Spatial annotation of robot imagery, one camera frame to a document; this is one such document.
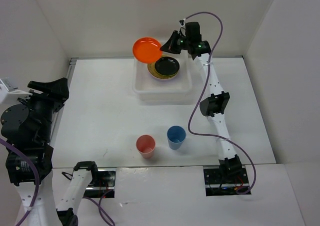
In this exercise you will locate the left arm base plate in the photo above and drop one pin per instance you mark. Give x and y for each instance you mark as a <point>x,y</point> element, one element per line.
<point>103,184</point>

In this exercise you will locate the pink cup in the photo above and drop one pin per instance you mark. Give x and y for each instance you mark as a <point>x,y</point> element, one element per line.
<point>146,145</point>

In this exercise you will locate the round bamboo mat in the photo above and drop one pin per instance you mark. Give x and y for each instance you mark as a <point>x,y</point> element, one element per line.
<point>151,68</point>

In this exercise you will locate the purple plate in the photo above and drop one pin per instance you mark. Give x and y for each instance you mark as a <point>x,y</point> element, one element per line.
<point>158,77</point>

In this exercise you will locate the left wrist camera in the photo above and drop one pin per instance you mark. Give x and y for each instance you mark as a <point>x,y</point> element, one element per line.
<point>10,93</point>

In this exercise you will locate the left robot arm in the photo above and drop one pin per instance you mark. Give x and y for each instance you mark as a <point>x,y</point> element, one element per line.
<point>30,170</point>

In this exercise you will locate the white plastic bin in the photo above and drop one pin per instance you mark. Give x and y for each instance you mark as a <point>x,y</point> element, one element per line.
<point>150,90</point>

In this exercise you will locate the green plate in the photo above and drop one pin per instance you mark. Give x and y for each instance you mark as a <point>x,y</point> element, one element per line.
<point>170,76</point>

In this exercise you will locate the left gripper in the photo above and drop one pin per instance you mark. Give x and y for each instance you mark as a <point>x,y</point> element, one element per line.
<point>58,88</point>

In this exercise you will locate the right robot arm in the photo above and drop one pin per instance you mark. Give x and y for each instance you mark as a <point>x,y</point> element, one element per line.
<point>213,99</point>

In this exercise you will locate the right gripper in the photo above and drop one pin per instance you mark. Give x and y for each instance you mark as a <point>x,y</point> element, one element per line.
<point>169,46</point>

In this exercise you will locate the black plate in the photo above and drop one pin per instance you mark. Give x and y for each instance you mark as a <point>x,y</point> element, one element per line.
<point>167,66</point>

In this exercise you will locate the beige plate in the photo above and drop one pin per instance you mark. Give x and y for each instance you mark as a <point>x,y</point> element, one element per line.
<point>164,70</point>

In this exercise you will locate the blue cup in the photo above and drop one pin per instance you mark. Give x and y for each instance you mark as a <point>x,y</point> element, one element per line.
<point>176,135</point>

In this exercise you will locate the orange plate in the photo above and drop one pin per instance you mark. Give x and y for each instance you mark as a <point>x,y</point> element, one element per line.
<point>147,50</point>

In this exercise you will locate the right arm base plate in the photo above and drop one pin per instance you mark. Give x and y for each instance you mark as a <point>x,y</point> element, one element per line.
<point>218,185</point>

